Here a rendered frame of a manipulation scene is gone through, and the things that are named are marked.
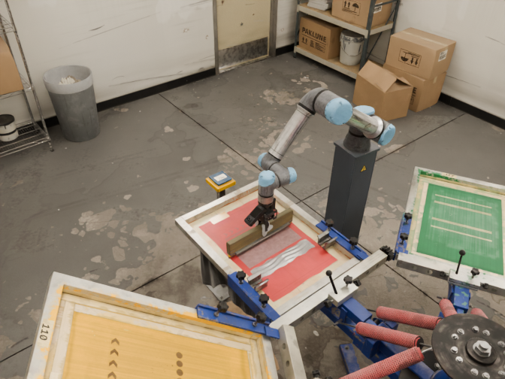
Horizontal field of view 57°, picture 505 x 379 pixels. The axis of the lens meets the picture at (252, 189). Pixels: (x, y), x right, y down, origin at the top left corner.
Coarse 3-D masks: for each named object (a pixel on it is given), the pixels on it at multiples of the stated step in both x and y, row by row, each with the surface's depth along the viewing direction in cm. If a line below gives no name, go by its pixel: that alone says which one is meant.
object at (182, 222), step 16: (240, 192) 259; (208, 208) 248; (176, 224) 242; (192, 240) 232; (208, 256) 223; (352, 256) 223; (224, 272) 215; (336, 272) 214; (320, 288) 207; (288, 304) 200
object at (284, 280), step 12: (204, 228) 242; (216, 228) 242; (228, 228) 242; (216, 240) 235; (252, 252) 229; (264, 252) 229; (276, 252) 229; (240, 264) 222; (252, 264) 223; (288, 264) 223; (276, 276) 217; (288, 276) 217; (300, 276) 217; (264, 288) 211; (276, 288) 211; (288, 288) 211; (276, 300) 206
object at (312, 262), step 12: (252, 204) 257; (240, 216) 249; (288, 228) 242; (264, 240) 235; (276, 240) 235; (288, 240) 236; (300, 240) 236; (312, 240) 236; (312, 252) 229; (324, 252) 229; (300, 264) 223; (312, 264) 223; (324, 264) 223; (312, 276) 217
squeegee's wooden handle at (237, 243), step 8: (288, 208) 240; (280, 216) 235; (288, 216) 238; (272, 224) 233; (280, 224) 237; (248, 232) 225; (256, 232) 227; (232, 240) 221; (240, 240) 222; (248, 240) 226; (232, 248) 221; (240, 248) 225
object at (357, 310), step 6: (348, 300) 196; (354, 300) 196; (342, 306) 195; (348, 306) 193; (354, 306) 193; (360, 306) 193; (348, 312) 193; (354, 312) 191; (360, 312) 191; (366, 312) 191; (354, 318) 192; (360, 318) 189; (366, 318) 189
